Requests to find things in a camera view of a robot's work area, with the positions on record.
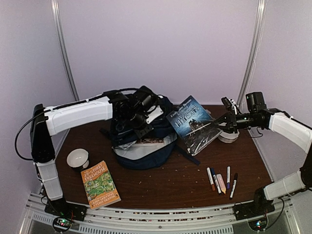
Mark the black marker pen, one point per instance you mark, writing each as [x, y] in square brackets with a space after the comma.
[234, 186]

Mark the blue capped white marker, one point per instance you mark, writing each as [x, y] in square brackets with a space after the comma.
[216, 181]

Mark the pink and yellow highlighter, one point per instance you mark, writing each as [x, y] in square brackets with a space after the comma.
[221, 183]

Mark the left aluminium frame post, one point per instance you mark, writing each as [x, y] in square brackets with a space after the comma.
[63, 50]

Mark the white cup with black base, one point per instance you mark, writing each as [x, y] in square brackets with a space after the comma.
[78, 159]

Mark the orange Treehouse paperback book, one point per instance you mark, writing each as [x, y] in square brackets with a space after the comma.
[99, 186]

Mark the white scalloped ceramic bowl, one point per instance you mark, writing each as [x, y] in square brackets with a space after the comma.
[228, 137]

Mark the aluminium frame post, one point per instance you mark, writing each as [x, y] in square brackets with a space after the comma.
[63, 50]
[255, 46]

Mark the pink illustrated paperback book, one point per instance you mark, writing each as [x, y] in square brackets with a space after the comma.
[149, 141]

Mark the purple capped white marker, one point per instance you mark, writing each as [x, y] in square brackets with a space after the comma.
[228, 178]

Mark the brown capped white marker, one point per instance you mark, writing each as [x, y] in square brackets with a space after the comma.
[211, 180]

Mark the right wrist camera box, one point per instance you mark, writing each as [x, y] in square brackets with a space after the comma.
[255, 102]

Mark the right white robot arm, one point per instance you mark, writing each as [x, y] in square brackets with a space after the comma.
[279, 122]

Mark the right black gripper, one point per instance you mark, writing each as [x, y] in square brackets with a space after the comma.
[229, 118]

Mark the dark blue Wuthering Heights book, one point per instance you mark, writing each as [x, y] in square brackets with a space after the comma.
[192, 123]

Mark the navy blue student backpack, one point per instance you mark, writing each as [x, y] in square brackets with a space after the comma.
[150, 151]

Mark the front aluminium rail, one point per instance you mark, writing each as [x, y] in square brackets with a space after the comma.
[206, 220]

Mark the right aluminium frame post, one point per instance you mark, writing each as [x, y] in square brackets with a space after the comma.
[255, 46]

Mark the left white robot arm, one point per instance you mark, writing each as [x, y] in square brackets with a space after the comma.
[49, 121]

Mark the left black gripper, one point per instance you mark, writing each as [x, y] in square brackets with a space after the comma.
[142, 133]

